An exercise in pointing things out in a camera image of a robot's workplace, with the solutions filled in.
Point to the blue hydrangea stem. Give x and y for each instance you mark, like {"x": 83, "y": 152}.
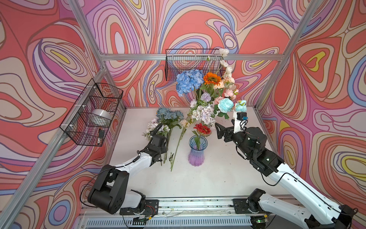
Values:
{"x": 188, "y": 81}

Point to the black wire basket back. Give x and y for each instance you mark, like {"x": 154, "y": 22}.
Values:
{"x": 186, "y": 59}

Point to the orange artificial daisy flower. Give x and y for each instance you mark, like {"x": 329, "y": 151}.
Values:
{"x": 213, "y": 84}

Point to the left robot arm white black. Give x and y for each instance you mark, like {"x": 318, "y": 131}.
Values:
{"x": 110, "y": 189}

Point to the mint green peony stem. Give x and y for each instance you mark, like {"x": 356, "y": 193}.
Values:
{"x": 226, "y": 105}

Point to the cream pink rose stem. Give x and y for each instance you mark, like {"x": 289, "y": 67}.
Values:
{"x": 227, "y": 82}

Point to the lilac white flower bunch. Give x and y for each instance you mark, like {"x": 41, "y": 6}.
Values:
{"x": 156, "y": 128}

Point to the pale pink hydrangea bunch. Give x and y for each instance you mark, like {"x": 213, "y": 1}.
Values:
{"x": 202, "y": 112}

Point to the small black device in basket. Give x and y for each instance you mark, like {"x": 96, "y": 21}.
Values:
{"x": 101, "y": 135}

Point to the purple allium flower stem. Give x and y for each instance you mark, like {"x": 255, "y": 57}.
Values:
{"x": 206, "y": 97}

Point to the white poppy flower stem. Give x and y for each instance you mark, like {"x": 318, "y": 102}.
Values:
{"x": 224, "y": 61}

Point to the black wire basket left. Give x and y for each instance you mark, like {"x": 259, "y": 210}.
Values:
{"x": 81, "y": 126}

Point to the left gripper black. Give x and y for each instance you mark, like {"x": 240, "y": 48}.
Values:
{"x": 164, "y": 149}

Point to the dark red flower stem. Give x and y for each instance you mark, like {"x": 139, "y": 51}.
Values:
{"x": 200, "y": 130}

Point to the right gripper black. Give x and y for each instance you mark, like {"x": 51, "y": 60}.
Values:
{"x": 229, "y": 132}

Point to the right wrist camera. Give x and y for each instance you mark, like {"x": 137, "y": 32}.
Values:
{"x": 241, "y": 116}

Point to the small cream rose stem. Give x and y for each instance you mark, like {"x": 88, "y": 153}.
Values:
{"x": 184, "y": 124}

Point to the black wire basket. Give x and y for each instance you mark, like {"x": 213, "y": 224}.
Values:
{"x": 81, "y": 126}
{"x": 186, "y": 59}

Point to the purple glass vase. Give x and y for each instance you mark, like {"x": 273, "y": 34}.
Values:
{"x": 196, "y": 156}

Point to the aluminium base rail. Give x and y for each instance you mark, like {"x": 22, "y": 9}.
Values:
{"x": 184, "y": 213}

